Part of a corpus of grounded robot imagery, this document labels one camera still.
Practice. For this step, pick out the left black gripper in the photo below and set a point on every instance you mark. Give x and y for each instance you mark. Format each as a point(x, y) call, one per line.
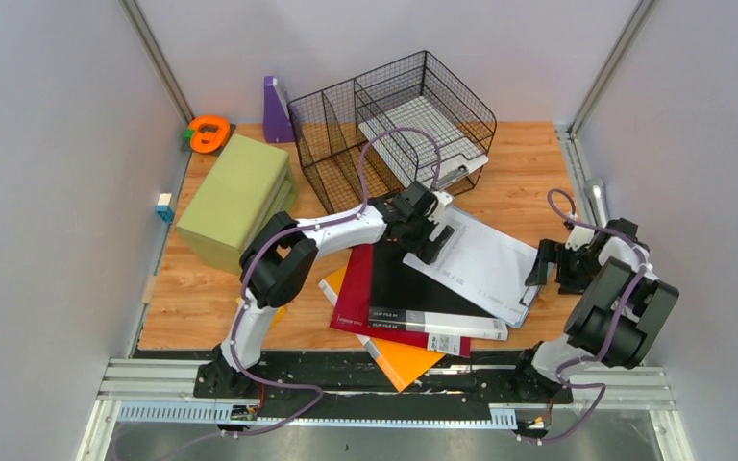
point(430, 251)

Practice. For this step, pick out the orange folder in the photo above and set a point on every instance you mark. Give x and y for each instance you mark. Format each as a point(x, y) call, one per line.
point(402, 363)

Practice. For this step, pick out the purple tape dispenser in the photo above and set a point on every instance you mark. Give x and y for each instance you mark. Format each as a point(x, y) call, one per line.
point(276, 123)

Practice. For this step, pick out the white clipboard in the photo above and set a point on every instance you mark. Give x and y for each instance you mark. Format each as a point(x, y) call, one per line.
point(420, 144)

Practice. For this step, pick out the yellow grid box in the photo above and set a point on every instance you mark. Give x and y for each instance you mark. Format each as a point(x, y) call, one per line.
point(279, 315)

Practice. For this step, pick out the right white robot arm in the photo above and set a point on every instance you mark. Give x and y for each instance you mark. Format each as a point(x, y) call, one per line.
point(622, 306)

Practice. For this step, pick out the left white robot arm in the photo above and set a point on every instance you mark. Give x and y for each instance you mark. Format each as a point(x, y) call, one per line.
point(276, 265)

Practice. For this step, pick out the papers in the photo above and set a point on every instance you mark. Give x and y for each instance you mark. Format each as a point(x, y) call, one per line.
point(484, 266)

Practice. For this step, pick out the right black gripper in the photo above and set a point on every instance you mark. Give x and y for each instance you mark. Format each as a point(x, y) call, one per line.
point(548, 253)

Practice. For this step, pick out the black wire mesh basket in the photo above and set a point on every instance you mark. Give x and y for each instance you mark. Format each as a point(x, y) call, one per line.
point(339, 162)

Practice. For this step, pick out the green drawer cabinet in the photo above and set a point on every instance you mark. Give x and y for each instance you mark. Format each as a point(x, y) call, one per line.
point(248, 182)

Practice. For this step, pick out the blue white toy brick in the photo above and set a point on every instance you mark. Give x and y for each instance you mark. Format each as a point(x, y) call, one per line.
point(166, 207)

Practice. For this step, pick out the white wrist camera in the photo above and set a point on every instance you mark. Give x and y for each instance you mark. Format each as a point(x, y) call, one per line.
point(443, 200)
point(579, 238)

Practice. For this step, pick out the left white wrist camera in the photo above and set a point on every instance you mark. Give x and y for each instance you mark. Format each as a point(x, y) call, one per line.
point(443, 200)

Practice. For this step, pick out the orange tape roll holder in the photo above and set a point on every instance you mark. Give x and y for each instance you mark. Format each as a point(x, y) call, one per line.
point(207, 134)

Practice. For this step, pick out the red folder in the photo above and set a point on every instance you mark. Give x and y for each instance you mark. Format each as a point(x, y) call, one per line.
point(353, 299)

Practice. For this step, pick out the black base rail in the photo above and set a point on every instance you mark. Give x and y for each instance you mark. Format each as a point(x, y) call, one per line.
point(355, 387)

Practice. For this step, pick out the black clip file folder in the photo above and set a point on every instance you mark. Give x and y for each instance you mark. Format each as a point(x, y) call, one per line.
point(403, 298)

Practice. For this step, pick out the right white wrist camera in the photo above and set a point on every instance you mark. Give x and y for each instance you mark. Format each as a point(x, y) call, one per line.
point(579, 238)

